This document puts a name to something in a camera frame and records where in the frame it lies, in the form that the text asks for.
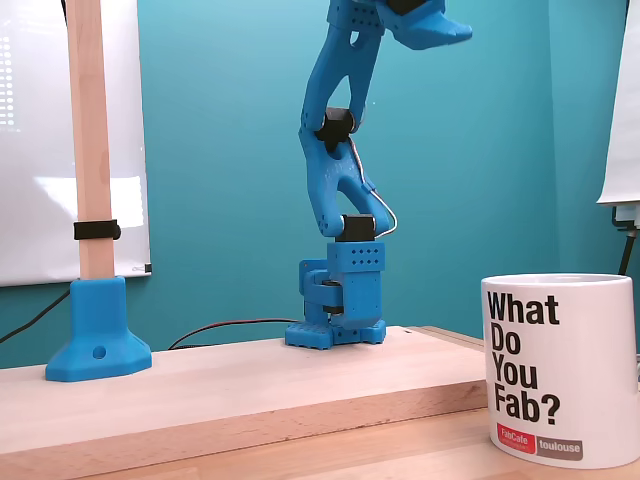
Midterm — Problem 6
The red and black cable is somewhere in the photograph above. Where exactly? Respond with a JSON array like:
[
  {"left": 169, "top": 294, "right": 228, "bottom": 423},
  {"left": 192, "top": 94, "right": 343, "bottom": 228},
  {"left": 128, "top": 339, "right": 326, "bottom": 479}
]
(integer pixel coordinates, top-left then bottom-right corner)
[{"left": 167, "top": 318, "right": 301, "bottom": 351}]

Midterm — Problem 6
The flipchart easel frame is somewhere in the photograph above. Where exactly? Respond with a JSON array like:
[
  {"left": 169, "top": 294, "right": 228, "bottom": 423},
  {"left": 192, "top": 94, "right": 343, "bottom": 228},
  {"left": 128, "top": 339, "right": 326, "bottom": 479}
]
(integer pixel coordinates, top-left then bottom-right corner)
[{"left": 612, "top": 203, "right": 640, "bottom": 276}]

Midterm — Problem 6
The blue post base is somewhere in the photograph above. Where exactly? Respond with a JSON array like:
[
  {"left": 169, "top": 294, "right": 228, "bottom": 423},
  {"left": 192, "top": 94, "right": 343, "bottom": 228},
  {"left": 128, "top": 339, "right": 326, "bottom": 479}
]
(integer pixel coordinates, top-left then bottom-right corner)
[{"left": 44, "top": 275, "right": 153, "bottom": 383}]

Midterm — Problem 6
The white flipchart paper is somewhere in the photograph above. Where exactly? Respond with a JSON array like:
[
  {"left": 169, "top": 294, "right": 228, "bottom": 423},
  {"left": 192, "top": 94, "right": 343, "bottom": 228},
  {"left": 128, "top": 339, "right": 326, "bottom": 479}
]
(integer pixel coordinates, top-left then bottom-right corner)
[{"left": 595, "top": 0, "right": 640, "bottom": 207}]

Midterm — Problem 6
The black strap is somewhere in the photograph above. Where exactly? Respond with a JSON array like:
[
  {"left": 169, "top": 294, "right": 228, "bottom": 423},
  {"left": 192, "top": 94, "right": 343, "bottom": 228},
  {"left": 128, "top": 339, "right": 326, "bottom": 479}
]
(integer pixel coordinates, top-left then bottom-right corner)
[{"left": 73, "top": 218, "right": 121, "bottom": 241}]

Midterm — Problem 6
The wooden post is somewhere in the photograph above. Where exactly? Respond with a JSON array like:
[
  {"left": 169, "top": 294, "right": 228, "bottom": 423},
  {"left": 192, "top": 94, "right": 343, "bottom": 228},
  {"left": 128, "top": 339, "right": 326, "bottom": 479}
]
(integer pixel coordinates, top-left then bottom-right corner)
[{"left": 65, "top": 0, "right": 117, "bottom": 279}]

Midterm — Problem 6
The wooden base board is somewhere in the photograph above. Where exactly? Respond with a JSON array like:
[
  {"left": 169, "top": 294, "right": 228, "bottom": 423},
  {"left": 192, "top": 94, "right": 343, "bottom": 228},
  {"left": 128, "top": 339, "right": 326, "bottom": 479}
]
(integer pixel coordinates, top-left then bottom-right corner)
[{"left": 0, "top": 325, "right": 489, "bottom": 469}]

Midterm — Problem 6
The white mug with black text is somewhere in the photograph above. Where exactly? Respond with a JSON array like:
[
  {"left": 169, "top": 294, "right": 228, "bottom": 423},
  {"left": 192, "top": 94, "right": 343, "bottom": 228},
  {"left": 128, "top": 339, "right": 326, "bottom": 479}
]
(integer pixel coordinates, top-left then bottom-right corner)
[{"left": 479, "top": 272, "right": 637, "bottom": 471}]

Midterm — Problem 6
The thin black cable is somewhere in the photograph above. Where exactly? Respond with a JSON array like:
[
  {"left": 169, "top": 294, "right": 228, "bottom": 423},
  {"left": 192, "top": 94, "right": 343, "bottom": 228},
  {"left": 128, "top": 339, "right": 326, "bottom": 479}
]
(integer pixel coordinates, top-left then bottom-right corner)
[{"left": 0, "top": 287, "right": 72, "bottom": 345}]

